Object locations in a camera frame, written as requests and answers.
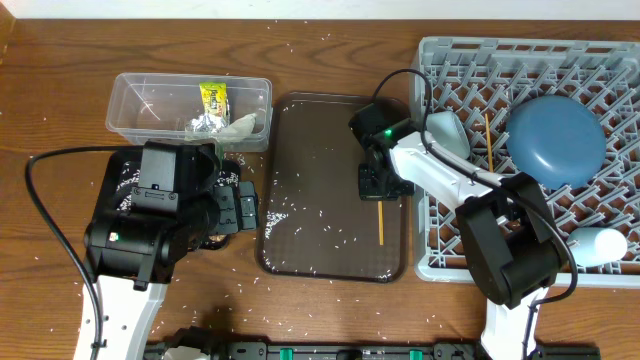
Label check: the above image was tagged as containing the brown food scrap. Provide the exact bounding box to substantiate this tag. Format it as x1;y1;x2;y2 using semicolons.
201;235;230;251

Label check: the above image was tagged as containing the white tissue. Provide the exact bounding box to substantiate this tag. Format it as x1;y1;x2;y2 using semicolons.
220;113;257;141

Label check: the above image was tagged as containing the light blue rice bowl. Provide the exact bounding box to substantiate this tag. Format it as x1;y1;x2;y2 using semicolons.
426;111;471;160

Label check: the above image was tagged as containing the aluminium foil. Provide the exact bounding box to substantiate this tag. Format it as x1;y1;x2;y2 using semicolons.
185;113;227;140

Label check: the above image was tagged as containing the yellow snack wrapper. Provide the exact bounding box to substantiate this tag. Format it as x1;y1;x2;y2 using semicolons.
199;82;229;127

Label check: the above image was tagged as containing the large dark blue bowl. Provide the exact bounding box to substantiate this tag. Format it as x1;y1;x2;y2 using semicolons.
506;95;606;190

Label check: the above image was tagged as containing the small light blue cup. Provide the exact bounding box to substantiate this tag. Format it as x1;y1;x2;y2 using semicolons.
568;227;627;267

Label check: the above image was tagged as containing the wooden chopstick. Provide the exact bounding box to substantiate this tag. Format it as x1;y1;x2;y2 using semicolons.
484;113;494;173
377;201;384;246

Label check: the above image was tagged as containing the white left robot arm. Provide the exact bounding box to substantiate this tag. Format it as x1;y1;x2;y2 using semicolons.
25;141;259;359

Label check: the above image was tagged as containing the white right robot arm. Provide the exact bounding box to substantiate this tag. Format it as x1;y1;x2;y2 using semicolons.
349;99;578;359

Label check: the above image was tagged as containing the grey dishwasher rack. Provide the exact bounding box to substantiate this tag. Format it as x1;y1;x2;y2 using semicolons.
410;37;639;289

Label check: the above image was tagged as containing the dark brown serving tray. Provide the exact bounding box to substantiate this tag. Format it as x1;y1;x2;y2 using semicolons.
256;92;409;284

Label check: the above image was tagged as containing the black rectangular tray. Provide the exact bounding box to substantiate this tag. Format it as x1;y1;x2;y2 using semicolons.
108;160;241;251

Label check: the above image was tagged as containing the clear plastic bin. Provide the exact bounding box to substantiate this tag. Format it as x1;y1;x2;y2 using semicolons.
105;73;272;152

